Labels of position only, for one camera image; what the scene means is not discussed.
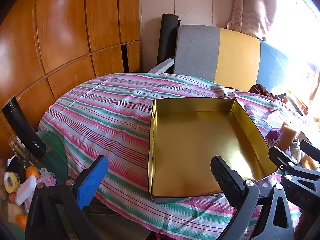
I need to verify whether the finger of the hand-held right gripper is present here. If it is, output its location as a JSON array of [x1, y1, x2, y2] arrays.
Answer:
[[299, 140, 320, 159], [269, 145, 320, 212]]

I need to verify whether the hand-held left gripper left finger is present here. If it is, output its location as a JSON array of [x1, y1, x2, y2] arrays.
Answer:
[[25, 155, 109, 240]]

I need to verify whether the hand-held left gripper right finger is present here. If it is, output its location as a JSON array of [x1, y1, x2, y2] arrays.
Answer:
[[210, 155, 295, 240]]

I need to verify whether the yellow snack packet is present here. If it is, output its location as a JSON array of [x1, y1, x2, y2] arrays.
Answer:
[[301, 155, 319, 172]]

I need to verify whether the white cloth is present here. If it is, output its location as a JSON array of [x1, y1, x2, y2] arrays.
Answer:
[[290, 138, 304, 164]]

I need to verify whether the yellow sponge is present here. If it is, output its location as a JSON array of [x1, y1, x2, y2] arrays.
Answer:
[[278, 121, 300, 152]]

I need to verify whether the gold tin box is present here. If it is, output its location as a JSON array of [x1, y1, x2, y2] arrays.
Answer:
[[147, 97, 278, 203]]

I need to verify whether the purple snack packet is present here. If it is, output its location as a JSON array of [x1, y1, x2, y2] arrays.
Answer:
[[265, 127, 282, 140]]

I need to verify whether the pink plastic item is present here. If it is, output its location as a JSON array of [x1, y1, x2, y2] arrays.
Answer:
[[36, 167, 57, 187]]

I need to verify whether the green glass side table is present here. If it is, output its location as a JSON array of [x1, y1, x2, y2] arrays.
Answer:
[[0, 130, 68, 240]]

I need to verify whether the orange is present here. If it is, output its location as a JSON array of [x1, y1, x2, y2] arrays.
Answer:
[[15, 214, 28, 230], [25, 166, 40, 179]]

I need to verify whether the white soap case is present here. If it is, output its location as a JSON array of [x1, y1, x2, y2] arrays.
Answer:
[[15, 174, 37, 205]]

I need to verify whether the striped blanket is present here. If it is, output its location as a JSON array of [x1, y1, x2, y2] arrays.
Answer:
[[37, 72, 320, 240]]

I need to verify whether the dark red cloth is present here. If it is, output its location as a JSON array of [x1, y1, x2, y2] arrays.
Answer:
[[247, 84, 287, 100]]

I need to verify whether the glass bottle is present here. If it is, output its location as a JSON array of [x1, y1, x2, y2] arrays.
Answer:
[[7, 135, 34, 163]]

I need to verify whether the black pouch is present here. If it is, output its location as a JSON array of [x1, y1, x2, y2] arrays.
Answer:
[[6, 155, 25, 174]]

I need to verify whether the yellow white tape roll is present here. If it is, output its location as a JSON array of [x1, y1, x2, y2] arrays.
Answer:
[[4, 171, 20, 194]]

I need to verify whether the black thermos bottle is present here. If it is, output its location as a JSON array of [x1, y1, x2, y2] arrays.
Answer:
[[1, 95, 47, 159]]

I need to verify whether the grey yellow blue chair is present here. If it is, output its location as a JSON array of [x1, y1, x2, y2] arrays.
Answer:
[[147, 25, 295, 98]]

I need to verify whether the black rolled mat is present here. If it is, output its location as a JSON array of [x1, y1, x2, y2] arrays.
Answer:
[[156, 12, 180, 67]]

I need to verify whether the wooden wardrobe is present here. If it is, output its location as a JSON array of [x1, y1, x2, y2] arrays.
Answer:
[[0, 0, 143, 155]]

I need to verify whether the beige patterned curtain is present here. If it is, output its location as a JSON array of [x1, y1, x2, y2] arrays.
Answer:
[[226, 0, 278, 40]]

